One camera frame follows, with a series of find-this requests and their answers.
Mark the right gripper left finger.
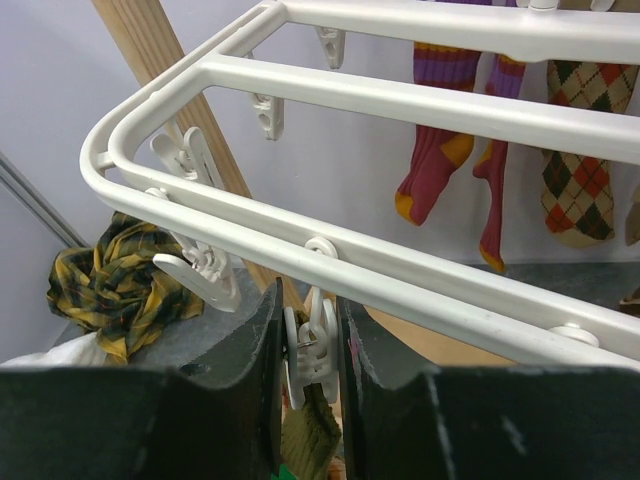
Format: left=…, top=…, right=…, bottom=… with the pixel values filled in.
left=1, top=282, right=283, bottom=479

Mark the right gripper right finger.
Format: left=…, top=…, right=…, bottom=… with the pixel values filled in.
left=337, top=299, right=639, bottom=479

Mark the olive striped sock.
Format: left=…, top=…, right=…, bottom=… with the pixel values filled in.
left=280, top=309, right=344, bottom=480

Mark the white hanger clip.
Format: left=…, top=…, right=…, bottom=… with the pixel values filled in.
left=152, top=187, right=244, bottom=315
left=283, top=287, right=339, bottom=410

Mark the white clip hanger rack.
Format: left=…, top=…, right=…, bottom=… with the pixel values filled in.
left=78, top=0, right=640, bottom=371

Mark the wooden hanger stand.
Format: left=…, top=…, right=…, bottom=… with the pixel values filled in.
left=93, top=1, right=512, bottom=366

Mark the white folded towel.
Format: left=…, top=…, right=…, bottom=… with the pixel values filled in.
left=1, top=332, right=107, bottom=370

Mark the yellow plaid cloth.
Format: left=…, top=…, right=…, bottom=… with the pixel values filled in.
left=46, top=211, right=204, bottom=364

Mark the purple maroon sock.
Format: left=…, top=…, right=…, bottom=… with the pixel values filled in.
left=395, top=42, right=480, bottom=225
left=472, top=55, right=526, bottom=273

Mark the brown argyle sock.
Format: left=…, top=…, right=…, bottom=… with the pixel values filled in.
left=541, top=60, right=639, bottom=249

